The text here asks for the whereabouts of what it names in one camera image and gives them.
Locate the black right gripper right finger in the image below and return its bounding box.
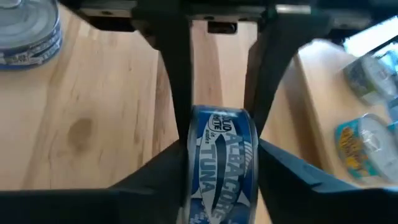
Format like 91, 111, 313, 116
257, 139, 398, 224

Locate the dark blue albacore tuna can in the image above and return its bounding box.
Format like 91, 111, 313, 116
183, 105, 261, 224
0, 0, 63, 71

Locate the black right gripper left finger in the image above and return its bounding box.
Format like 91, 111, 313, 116
0, 141, 187, 224

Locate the teal yellowfin tuna can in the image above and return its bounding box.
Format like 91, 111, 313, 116
334, 113, 398, 184

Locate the green tuna can silver lid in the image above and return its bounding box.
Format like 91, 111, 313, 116
343, 54, 398, 106

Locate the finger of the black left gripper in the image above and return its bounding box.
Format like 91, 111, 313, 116
133, 18, 193, 147
244, 14, 330, 134

